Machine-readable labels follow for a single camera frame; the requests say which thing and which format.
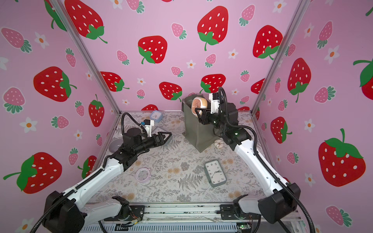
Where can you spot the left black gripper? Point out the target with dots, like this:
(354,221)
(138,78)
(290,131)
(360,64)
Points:
(160,141)

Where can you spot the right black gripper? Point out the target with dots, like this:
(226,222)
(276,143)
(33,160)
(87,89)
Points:
(205,113)

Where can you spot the grey-green canvas tote bag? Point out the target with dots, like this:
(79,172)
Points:
(199,135)

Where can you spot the peach cat-face clock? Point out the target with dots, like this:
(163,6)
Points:
(198,102)

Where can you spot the large grey-green rectangular clock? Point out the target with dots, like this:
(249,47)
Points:
(214,173)

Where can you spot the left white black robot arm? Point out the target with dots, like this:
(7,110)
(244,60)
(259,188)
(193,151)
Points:
(69,211)

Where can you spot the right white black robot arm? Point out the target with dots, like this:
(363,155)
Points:
(282,197)

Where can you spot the grey square analog clock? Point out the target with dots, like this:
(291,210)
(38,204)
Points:
(158,129)

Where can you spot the small light blue clock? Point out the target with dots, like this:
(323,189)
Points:
(156,116)

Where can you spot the lilac round alarm clock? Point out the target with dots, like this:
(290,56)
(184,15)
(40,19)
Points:
(143,175)

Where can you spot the small patterned round trinket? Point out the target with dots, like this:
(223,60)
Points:
(219,143)

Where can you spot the lilac round dish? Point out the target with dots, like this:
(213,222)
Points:
(114,145)

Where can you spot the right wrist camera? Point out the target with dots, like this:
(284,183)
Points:
(214,106)

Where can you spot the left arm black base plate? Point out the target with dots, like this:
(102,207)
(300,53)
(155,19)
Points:
(134,214)

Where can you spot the aluminium front rail frame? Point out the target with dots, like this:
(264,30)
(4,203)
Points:
(192,218)

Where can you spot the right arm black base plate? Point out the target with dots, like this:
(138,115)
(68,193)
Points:
(231,212)

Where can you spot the right corner aluminium post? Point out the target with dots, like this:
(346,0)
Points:
(292,28)

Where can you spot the corner aluminium post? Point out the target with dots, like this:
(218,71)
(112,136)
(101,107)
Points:
(76,38)
(292,28)

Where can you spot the left corner aluminium post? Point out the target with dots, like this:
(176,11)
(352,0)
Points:
(76,38)

